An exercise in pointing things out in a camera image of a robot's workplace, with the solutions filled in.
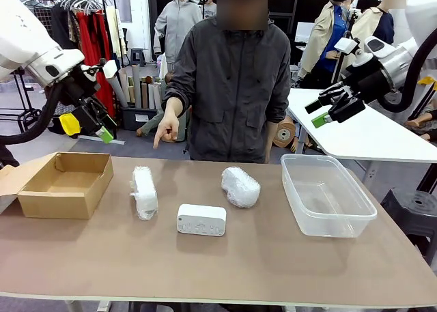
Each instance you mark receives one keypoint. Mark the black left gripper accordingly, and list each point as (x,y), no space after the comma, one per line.
(83,115)

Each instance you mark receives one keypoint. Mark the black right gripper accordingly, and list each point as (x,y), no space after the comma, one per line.
(355,93)

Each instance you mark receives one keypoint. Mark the bulky bubble-wrapped clock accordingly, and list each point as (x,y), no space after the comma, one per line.
(239,187)

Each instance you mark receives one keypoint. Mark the white unwrapped digital clock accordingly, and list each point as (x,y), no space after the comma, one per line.
(201,220)

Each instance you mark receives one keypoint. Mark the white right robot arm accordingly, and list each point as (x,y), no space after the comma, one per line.
(392,63)

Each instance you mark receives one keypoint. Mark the right forearm in dark sleeve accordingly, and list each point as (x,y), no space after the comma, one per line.
(175,91)

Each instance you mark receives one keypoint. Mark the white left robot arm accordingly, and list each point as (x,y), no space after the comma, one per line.
(27,39)

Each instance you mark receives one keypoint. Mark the left forearm in dark sleeve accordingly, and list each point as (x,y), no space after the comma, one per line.
(278,100)

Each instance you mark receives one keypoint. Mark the person's left hand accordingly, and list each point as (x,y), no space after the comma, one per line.
(271,141)

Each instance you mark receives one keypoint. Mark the person's right hand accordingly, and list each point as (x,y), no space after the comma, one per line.
(169,124)

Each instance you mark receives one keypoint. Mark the metal bar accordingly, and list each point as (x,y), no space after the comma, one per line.
(117,142)

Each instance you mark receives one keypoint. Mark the dark storage bin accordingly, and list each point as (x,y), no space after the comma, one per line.
(131,119)

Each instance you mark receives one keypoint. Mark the grey leaning tube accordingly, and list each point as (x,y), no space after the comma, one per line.
(119,93)

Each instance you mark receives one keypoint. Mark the yellow cloth bag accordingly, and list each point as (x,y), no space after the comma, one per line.
(70,124)

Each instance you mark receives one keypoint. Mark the brown cardboard spool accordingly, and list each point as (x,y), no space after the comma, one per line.
(283,134)

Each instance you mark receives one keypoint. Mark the child mannequin in green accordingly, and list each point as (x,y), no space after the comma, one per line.
(150,124)

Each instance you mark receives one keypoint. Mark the beige paper roll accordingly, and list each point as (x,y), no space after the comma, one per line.
(127,86)

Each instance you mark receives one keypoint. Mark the white side table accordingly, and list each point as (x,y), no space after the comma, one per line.
(358,134)

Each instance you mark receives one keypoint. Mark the brown paper roll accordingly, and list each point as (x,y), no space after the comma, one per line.
(144,97)

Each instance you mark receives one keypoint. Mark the grey tall paper roll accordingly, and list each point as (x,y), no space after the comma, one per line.
(137,86)

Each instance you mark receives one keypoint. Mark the white paper roll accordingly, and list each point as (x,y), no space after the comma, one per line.
(158,97)
(152,98)

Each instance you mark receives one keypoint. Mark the mannequin with beige coat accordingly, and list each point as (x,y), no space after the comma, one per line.
(324,35)

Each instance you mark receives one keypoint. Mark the small grey stool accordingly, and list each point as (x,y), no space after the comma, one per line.
(137,54)

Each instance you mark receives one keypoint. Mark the person in dark jacket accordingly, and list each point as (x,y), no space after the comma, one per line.
(235,86)

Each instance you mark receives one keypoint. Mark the brown cardboard box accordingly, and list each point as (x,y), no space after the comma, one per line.
(54,202)

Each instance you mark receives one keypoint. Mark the cream hanging garment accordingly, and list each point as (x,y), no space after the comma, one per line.
(112,28)

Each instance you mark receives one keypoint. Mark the mannequin limb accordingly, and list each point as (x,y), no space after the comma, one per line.
(418,122)

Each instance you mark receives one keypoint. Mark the black hanging garment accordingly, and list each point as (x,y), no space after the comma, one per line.
(61,28)

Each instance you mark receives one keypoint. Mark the mannequin with navy top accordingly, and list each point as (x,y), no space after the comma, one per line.
(375,22)

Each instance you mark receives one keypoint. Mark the clear plastic bin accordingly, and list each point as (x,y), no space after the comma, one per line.
(338,225)

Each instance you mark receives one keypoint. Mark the person in grey hoodie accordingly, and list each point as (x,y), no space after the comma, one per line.
(177,22)

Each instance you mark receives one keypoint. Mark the black plastic stool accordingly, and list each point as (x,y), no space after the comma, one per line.
(416,209)

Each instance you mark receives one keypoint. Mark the person in grey print shirt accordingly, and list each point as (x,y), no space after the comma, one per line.
(209,9)

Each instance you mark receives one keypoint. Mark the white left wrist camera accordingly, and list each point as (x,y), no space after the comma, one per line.
(110,68)

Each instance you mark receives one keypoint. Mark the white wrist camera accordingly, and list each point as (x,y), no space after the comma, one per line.
(346,45)
(110,68)

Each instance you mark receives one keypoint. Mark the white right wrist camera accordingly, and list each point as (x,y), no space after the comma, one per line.
(346,45)

